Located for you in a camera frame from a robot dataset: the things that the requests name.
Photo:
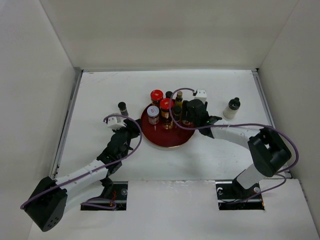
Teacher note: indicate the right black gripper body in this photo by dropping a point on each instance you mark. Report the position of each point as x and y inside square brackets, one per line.
[189, 118]

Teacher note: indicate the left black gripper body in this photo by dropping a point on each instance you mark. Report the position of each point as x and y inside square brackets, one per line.
[129, 135]

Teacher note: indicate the white lid jar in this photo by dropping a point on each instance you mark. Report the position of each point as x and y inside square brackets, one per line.
[186, 122]
[153, 114]

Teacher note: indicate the yellow label oil bottle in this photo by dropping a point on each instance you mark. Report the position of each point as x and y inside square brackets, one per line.
[179, 99]

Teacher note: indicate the small dark spice bottle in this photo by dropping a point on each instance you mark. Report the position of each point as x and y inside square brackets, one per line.
[177, 110]

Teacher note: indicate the black cap spice bottle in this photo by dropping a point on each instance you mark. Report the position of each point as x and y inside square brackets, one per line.
[168, 94]
[123, 109]

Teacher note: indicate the red cap sauce bottle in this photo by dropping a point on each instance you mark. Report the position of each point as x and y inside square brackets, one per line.
[156, 96]
[166, 119]

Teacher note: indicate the black cap white bottle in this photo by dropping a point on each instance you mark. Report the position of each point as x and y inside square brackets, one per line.
[232, 108]

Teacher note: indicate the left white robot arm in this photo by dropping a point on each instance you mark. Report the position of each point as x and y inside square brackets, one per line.
[52, 197]

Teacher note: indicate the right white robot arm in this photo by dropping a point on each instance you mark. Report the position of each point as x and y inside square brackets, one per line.
[267, 149]

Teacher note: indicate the red round tray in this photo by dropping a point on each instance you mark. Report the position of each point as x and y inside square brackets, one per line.
[158, 135]

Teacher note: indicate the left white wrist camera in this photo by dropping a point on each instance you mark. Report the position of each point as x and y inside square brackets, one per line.
[114, 122]

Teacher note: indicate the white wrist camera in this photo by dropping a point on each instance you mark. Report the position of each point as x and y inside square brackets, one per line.
[200, 94]
[114, 122]

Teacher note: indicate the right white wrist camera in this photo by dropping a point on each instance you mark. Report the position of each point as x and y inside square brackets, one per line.
[200, 94]

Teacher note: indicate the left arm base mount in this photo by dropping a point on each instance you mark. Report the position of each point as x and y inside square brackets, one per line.
[112, 198]

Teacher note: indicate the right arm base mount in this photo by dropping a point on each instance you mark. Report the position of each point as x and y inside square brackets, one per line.
[233, 197]

